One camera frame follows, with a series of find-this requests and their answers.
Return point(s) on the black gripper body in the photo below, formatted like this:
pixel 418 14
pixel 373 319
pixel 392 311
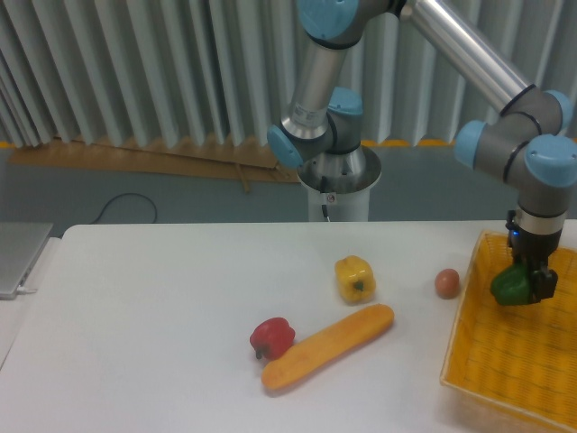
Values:
pixel 534 237

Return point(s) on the green bell pepper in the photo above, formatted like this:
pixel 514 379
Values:
pixel 511 287

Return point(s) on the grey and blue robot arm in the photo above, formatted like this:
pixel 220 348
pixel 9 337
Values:
pixel 495 78

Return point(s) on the yellow woven basket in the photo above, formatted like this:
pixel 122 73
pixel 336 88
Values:
pixel 520 360

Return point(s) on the yellow bell pepper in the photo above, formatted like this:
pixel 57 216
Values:
pixel 355 279

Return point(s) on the red bell pepper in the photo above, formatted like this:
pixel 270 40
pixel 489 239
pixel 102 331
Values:
pixel 272 338

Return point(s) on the brown egg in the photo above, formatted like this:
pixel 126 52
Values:
pixel 447 283

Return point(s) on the long orange bread loaf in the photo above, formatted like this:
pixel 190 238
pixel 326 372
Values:
pixel 311 354

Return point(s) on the brown cardboard sheet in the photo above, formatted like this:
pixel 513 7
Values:
pixel 246 162

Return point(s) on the silver laptop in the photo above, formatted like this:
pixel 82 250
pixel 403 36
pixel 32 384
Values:
pixel 21 246

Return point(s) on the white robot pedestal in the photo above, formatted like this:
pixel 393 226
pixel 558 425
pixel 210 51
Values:
pixel 339 198

